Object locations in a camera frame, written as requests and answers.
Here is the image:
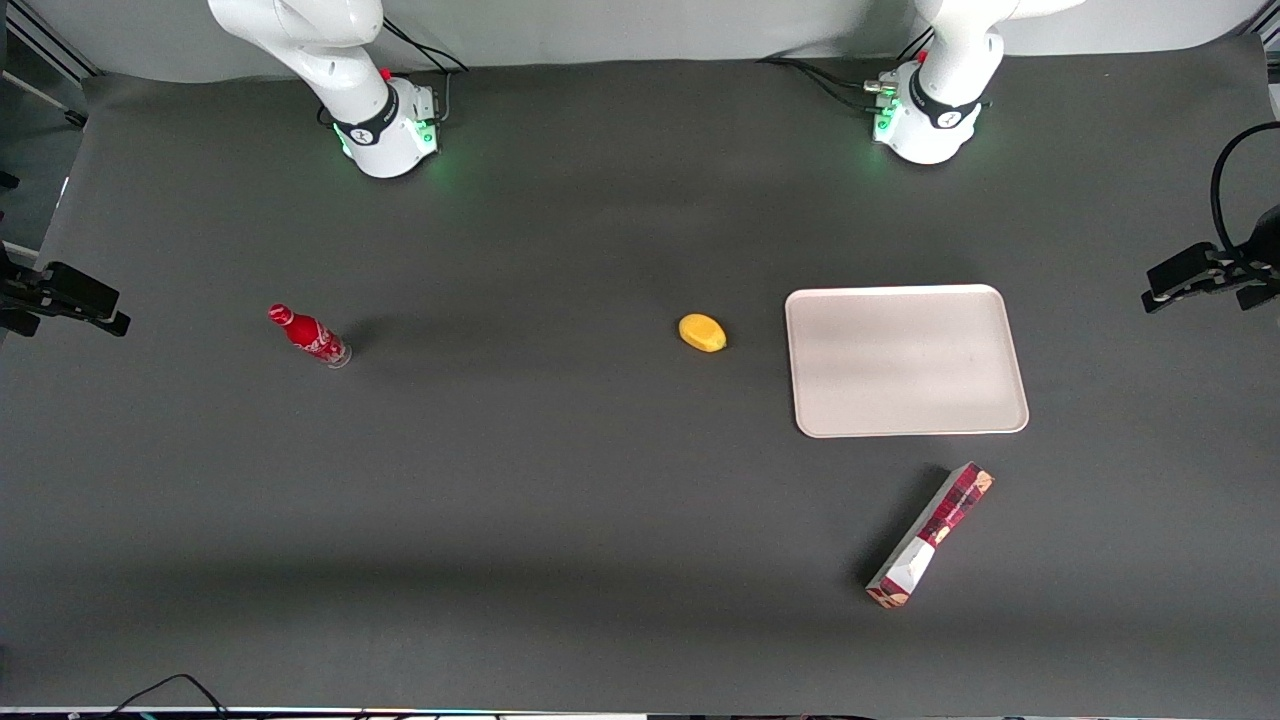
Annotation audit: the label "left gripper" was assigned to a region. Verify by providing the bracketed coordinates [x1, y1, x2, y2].
[1142, 205, 1280, 314]

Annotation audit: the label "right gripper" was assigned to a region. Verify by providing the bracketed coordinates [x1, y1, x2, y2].
[0, 250, 132, 338]

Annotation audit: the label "red plaid cookie box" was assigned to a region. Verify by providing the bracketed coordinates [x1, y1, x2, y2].
[865, 461, 995, 610]

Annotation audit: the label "beige rectangular tray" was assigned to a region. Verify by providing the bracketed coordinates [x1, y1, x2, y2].
[784, 284, 1031, 440]

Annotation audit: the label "red cola bottle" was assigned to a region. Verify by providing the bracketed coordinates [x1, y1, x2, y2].
[267, 303, 353, 369]

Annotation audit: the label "yellow lemon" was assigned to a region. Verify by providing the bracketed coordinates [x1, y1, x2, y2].
[678, 313, 728, 354]

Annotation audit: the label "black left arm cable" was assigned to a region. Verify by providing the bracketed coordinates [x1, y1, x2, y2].
[1209, 121, 1280, 253]

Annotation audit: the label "aluminium frame bar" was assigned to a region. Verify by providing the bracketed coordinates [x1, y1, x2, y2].
[0, 0, 103, 83]

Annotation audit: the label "black floor cable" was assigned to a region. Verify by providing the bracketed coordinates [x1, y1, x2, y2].
[105, 673, 233, 720]

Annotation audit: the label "black left base cables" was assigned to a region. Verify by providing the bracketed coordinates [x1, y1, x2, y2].
[757, 27, 936, 113]

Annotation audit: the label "black base cables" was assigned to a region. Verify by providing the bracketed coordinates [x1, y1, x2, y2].
[757, 27, 936, 113]
[318, 17, 470, 128]

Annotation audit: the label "black right base cables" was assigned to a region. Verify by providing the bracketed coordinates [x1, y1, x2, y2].
[318, 17, 470, 128]

